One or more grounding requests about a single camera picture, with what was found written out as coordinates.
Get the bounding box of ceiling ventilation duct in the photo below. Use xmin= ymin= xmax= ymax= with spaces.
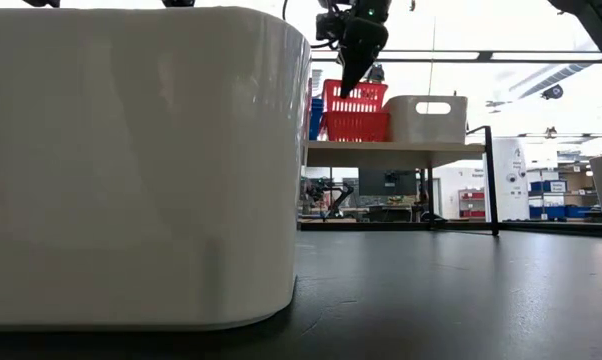
xmin=518 ymin=62 xmax=582 ymax=99

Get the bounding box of black cable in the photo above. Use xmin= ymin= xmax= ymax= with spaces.
xmin=280 ymin=0 xmax=332 ymax=50

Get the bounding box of blue plastic slotted basket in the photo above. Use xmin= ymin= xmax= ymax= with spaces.
xmin=308 ymin=97 xmax=326 ymax=142

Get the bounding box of black metal shelf frame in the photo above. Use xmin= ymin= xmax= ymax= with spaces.
xmin=423 ymin=124 xmax=500 ymax=237

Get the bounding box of white pillar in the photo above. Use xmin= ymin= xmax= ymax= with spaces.
xmin=483 ymin=137 xmax=530 ymax=222

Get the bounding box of red plastic slotted basket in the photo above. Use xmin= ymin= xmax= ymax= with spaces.
xmin=321 ymin=78 xmax=389 ymax=114
xmin=322 ymin=110 xmax=391 ymax=143

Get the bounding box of overhead light bar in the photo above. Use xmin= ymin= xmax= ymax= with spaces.
xmin=310 ymin=49 xmax=602 ymax=64

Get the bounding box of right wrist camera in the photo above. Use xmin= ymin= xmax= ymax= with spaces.
xmin=314 ymin=9 xmax=350 ymax=42

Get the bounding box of thin hanging cord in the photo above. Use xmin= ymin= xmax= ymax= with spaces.
xmin=430 ymin=14 xmax=437 ymax=97

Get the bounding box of black monitor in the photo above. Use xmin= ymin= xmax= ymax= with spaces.
xmin=358 ymin=168 xmax=418 ymax=197

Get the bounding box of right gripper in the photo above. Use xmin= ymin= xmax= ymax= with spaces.
xmin=330 ymin=0 xmax=393 ymax=99

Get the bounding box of rack with blue bins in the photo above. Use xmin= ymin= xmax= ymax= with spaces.
xmin=529 ymin=172 xmax=597 ymax=220

